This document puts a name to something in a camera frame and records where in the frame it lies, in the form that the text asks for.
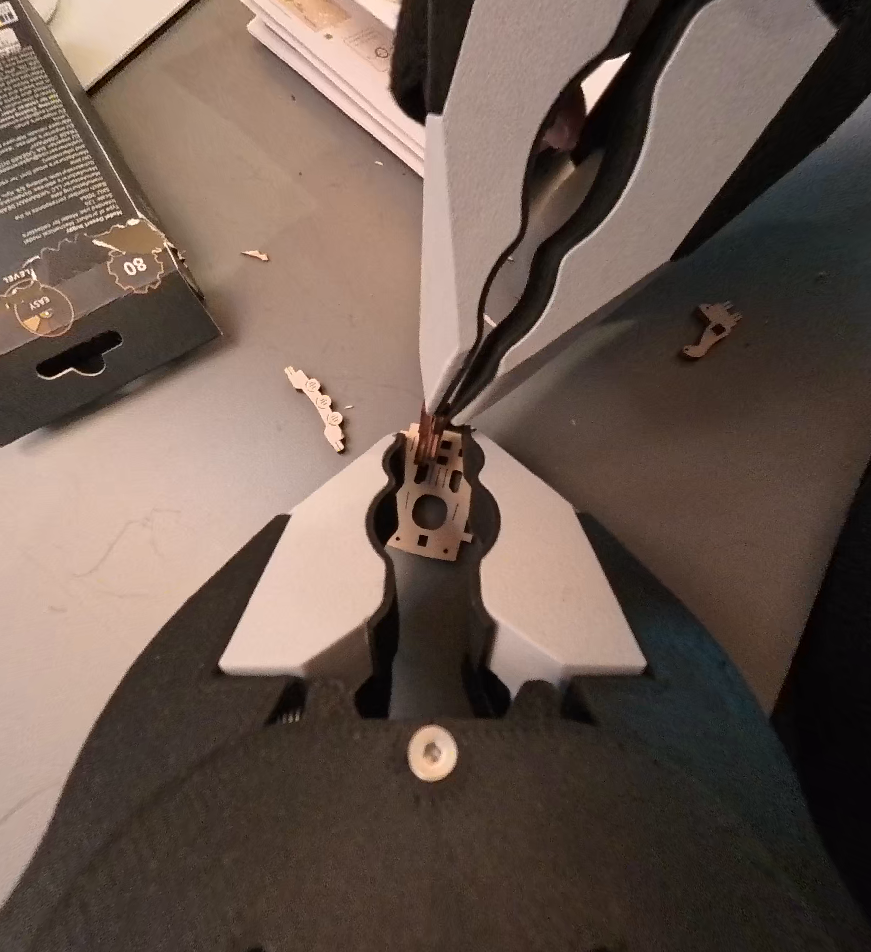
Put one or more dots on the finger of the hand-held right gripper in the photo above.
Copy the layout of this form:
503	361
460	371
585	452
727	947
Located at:
718	134
480	149

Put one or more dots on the black cardboard box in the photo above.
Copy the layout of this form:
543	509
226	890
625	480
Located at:
48	223

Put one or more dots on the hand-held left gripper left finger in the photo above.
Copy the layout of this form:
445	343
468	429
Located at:
309	587

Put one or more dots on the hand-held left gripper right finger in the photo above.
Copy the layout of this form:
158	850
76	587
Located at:
562	595

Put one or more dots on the wooden plate with round hole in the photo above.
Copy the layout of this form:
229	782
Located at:
413	532

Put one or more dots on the small hooked wooden part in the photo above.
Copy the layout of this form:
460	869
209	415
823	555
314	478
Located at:
432	435
707	335

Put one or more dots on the white paper sheet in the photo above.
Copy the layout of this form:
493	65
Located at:
123	37

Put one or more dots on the toothed wooden strip part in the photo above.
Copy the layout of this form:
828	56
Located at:
322	405

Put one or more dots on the white instruction booklet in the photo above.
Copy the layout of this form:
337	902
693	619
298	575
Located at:
331	67

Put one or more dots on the scattered wood scraps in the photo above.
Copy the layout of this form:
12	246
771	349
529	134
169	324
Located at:
255	255

